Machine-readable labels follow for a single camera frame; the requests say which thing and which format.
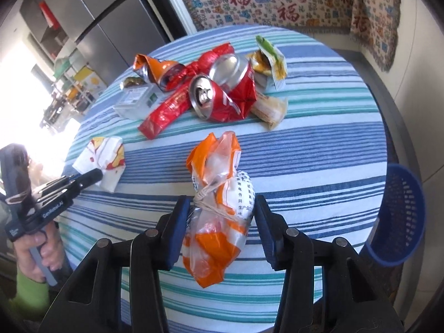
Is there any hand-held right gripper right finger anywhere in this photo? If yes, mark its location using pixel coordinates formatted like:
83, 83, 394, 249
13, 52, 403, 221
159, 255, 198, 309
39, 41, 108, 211
255, 195, 405, 333

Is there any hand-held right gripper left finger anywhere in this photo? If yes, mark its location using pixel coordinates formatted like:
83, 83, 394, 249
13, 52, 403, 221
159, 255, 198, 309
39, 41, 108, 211
37, 196, 191, 333

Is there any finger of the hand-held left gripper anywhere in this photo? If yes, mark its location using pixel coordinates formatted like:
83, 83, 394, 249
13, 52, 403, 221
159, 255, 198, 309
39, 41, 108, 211
33, 168, 104, 205
41, 174, 82, 190

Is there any white paper food wrapper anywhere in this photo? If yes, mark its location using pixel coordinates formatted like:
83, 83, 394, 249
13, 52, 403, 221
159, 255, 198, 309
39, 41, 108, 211
72, 135, 125, 193

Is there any orange white plastic bag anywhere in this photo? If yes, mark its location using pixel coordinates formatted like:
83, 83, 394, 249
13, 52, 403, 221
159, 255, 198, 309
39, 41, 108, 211
182, 131, 257, 288

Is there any crushed red cola can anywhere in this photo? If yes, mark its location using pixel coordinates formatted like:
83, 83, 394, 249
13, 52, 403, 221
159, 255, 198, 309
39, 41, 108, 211
208, 54, 259, 118
189, 74, 243, 123

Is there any blue plastic basket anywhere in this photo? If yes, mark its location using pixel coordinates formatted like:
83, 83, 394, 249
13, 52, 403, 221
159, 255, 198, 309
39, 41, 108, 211
362, 163, 427, 268

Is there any red plastic bag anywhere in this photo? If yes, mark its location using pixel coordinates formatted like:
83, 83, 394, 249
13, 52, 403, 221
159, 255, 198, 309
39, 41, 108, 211
163, 42, 234, 92

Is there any person's left hand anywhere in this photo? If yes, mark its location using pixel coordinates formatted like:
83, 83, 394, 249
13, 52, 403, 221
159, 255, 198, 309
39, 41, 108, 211
14, 220, 63, 283

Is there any metal storage rack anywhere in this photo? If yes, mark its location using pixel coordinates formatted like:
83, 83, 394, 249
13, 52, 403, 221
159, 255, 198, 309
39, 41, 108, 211
40, 76, 94, 129

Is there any blue green striped tablecloth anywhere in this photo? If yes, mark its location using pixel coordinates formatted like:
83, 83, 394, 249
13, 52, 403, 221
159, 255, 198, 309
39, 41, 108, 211
57, 24, 388, 333

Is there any clear plastic box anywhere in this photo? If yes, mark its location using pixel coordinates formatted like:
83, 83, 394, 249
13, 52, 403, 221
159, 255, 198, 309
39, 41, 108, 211
114, 85, 158, 120

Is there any yellow cardboard box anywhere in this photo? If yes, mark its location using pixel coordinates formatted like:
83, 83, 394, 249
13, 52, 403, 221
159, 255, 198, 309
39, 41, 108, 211
74, 67, 106, 98

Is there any red snack wrapper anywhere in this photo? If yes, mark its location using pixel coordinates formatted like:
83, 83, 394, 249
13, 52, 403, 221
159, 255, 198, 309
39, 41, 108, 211
138, 85, 195, 140

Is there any dark gold crumpled wrapper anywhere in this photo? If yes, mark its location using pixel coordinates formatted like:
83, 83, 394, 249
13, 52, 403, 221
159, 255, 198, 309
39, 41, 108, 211
120, 76, 148, 89

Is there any beige plastic wrapper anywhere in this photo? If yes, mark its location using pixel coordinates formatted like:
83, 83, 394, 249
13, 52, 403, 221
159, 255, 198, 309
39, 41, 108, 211
250, 95, 288, 132

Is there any crushed orange soda can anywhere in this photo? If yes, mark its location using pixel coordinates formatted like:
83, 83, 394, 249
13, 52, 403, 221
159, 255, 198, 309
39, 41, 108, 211
133, 54, 186, 92

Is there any grey refrigerator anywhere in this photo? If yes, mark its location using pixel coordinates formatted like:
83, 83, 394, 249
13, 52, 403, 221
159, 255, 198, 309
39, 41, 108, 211
19, 0, 174, 73

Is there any green white snack packet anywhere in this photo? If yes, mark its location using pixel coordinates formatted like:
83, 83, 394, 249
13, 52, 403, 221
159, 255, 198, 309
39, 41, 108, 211
256, 35, 288, 91

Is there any yellow brown snack packet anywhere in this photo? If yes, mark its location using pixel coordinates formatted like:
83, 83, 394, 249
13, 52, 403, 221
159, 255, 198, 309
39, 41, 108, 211
246, 50, 274, 77

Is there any patterned fabric-covered chair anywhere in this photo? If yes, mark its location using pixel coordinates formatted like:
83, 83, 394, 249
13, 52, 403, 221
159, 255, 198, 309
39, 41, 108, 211
168, 0, 399, 73

